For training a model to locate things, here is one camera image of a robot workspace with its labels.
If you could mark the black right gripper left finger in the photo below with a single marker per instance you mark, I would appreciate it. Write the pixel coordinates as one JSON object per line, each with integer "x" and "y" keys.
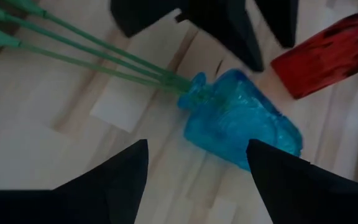
{"x": 110, "y": 193}

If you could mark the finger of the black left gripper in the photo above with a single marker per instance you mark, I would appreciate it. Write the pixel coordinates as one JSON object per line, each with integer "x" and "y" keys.
{"x": 278, "y": 18}
{"x": 225, "y": 25}

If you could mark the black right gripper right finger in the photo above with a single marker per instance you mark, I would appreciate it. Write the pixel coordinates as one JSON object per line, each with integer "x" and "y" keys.
{"x": 294, "y": 193}

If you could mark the blue glass vase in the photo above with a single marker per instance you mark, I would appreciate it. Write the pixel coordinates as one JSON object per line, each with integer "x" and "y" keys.
{"x": 235, "y": 121}

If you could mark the red glass vase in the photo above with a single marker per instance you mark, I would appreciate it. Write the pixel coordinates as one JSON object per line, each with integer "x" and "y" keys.
{"x": 328, "y": 56}

